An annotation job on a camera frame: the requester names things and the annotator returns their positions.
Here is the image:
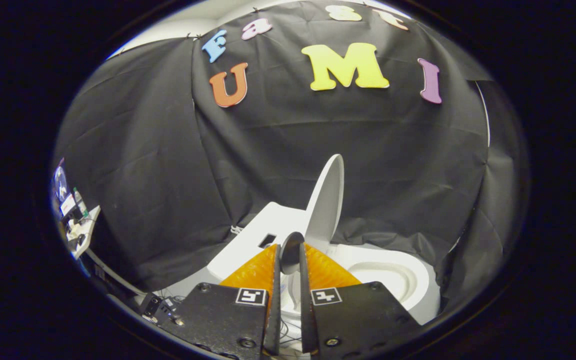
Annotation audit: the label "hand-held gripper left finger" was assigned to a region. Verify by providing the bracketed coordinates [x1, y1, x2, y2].
[160, 243, 282, 360]

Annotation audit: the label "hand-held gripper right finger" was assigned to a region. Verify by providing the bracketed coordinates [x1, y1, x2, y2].
[299, 243, 421, 358]

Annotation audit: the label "white toilet lid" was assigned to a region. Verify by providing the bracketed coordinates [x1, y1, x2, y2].
[279, 154, 345, 275]

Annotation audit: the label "white toilet seat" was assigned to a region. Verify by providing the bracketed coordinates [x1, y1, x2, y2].
[280, 243, 431, 326]

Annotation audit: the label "white toilet bowl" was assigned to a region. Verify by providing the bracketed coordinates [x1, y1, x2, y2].
[288, 260, 441, 326]

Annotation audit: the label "black electronic box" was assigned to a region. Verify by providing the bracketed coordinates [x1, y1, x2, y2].
[140, 294, 181, 326]

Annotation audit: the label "black backdrop cloth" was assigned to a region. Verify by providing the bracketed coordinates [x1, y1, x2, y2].
[53, 0, 529, 311]

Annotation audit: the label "cluttered white shelf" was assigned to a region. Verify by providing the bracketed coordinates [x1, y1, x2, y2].
[50, 160, 101, 260]

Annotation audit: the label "thin black floor cables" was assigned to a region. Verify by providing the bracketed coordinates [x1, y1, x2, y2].
[280, 320, 303, 351]

